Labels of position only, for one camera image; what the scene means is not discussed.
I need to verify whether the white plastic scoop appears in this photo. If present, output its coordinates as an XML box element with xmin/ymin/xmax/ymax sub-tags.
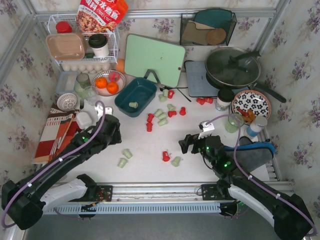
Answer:
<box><xmin>75</xmin><ymin>111</ymin><xmax>93</xmax><ymax>130</ymax></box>

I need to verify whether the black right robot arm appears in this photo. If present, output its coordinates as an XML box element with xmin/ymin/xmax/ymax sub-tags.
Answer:
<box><xmin>178</xmin><ymin>134</ymin><xmax>316</xmax><ymax>240</ymax></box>

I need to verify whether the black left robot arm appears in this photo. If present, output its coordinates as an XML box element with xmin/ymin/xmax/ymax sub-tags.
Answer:
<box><xmin>1</xmin><ymin>114</ymin><xmax>121</xmax><ymax>230</ymax></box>

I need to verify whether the teal storage basket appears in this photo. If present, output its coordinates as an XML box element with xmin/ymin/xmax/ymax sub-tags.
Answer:
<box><xmin>114</xmin><ymin>77</ymin><xmax>157</xmax><ymax>118</ymax></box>

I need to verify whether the paper coffee cup black lid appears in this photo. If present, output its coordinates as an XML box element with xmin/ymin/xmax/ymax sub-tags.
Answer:
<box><xmin>215</xmin><ymin>89</ymin><xmax>235</xmax><ymax>112</ymax></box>

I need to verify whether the clear storage box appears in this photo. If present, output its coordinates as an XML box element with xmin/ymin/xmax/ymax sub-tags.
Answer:
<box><xmin>55</xmin><ymin>71</ymin><xmax>79</xmax><ymax>95</ymax></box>

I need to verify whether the green glass jar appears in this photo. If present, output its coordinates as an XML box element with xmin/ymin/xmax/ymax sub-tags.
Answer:
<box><xmin>224</xmin><ymin>113</ymin><xmax>244</xmax><ymax>133</ymax></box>

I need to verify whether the metal fork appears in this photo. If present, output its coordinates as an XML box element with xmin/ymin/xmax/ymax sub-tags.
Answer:
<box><xmin>79</xmin><ymin>99</ymin><xmax>85</xmax><ymax>111</ymax></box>

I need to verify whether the blue grey oven mitt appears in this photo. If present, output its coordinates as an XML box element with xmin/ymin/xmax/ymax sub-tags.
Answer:
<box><xmin>235</xmin><ymin>136</ymin><xmax>276</xmax><ymax>173</ymax></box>

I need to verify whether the red capsule cluster bottom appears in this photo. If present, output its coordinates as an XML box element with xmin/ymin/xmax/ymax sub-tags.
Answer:
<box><xmin>146</xmin><ymin>122</ymin><xmax>153</xmax><ymax>132</ymax></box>

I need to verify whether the red capsule cluster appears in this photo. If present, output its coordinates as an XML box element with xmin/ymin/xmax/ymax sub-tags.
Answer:
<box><xmin>147</xmin><ymin>113</ymin><xmax>155</xmax><ymax>123</ymax></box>
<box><xmin>179</xmin><ymin>107</ymin><xmax>187</xmax><ymax>116</ymax></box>
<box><xmin>167</xmin><ymin>110</ymin><xmax>177</xmax><ymax>118</ymax></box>
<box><xmin>146</xmin><ymin>122</ymin><xmax>153</xmax><ymax>132</ymax></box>

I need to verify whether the clear glass cup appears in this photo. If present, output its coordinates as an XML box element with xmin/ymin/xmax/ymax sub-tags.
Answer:
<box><xmin>82</xmin><ymin>86</ymin><xmax>99</xmax><ymax>106</ymax></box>

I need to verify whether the red capsule cluster right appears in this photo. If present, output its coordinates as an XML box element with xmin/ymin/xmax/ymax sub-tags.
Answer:
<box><xmin>179</xmin><ymin>107</ymin><xmax>187</xmax><ymax>116</ymax></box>

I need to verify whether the red capsule cluster left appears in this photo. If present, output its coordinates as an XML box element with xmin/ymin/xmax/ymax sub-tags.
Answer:
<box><xmin>147</xmin><ymin>113</ymin><xmax>155</xmax><ymax>123</ymax></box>

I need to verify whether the blue white bottle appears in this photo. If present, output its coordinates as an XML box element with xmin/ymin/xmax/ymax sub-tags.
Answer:
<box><xmin>246</xmin><ymin>115</ymin><xmax>268</xmax><ymax>138</ymax></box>

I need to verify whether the striped orange cloth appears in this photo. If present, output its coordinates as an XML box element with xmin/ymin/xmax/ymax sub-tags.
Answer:
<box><xmin>33</xmin><ymin>104</ymin><xmax>80</xmax><ymax>164</ymax></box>

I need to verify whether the glass fruit plate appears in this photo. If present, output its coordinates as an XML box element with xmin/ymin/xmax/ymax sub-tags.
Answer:
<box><xmin>91</xmin><ymin>70</ymin><xmax>126</xmax><ymax>97</ymax></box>

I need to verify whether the red capsule cluster middle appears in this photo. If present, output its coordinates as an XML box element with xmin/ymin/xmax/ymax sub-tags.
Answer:
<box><xmin>167</xmin><ymin>110</ymin><xmax>177</xmax><ymax>118</ymax></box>

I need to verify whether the white strainer bowl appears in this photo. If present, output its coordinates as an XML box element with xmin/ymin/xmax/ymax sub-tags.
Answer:
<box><xmin>57</xmin><ymin>93</ymin><xmax>78</xmax><ymax>112</ymax></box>

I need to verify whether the green capsule cluster lower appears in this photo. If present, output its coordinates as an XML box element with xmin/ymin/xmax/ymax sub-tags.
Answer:
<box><xmin>158</xmin><ymin>118</ymin><xmax>168</xmax><ymax>127</ymax></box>

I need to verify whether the green capsule cluster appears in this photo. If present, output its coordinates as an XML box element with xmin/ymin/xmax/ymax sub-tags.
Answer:
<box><xmin>158</xmin><ymin>112</ymin><xmax>168</xmax><ymax>120</ymax></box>
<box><xmin>154</xmin><ymin>109</ymin><xmax>163</xmax><ymax>118</ymax></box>
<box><xmin>167</xmin><ymin>103</ymin><xmax>176</xmax><ymax>111</ymax></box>
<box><xmin>158</xmin><ymin>118</ymin><xmax>168</xmax><ymax>127</ymax></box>

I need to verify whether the green capsule cluster top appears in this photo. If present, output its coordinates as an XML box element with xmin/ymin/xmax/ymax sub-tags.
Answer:
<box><xmin>154</xmin><ymin>109</ymin><xmax>163</xmax><ymax>118</ymax></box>

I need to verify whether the green capsule cluster middle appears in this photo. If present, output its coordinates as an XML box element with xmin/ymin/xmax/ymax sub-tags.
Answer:
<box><xmin>158</xmin><ymin>112</ymin><xmax>168</xmax><ymax>120</ymax></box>

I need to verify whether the green capsule upper cluster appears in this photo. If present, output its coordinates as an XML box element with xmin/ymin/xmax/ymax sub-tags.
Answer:
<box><xmin>167</xmin><ymin>103</ymin><xmax>176</xmax><ymax>111</ymax></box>

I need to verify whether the green tinted glass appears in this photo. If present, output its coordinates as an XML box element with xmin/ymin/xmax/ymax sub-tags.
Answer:
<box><xmin>74</xmin><ymin>73</ymin><xmax>91</xmax><ymax>99</ymax></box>

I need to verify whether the flower pattern plate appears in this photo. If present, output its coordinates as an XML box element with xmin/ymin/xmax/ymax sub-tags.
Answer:
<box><xmin>231</xmin><ymin>90</ymin><xmax>272</xmax><ymax>119</ymax></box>

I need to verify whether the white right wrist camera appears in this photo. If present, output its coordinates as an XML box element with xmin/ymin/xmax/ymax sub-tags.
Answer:
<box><xmin>198</xmin><ymin>121</ymin><xmax>215</xmax><ymax>140</ymax></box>

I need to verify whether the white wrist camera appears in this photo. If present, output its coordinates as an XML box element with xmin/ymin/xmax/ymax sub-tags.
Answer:
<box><xmin>198</xmin><ymin>121</ymin><xmax>215</xmax><ymax>140</ymax></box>
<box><xmin>94</xmin><ymin>105</ymin><xmax>113</xmax><ymax>120</ymax></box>

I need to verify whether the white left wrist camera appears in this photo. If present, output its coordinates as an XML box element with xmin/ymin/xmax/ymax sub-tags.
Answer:
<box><xmin>94</xmin><ymin>105</ymin><xmax>113</xmax><ymax>120</ymax></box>

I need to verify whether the black power cable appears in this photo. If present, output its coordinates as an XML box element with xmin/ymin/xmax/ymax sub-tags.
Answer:
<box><xmin>169</xmin><ymin>59</ymin><xmax>191</xmax><ymax>90</ymax></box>

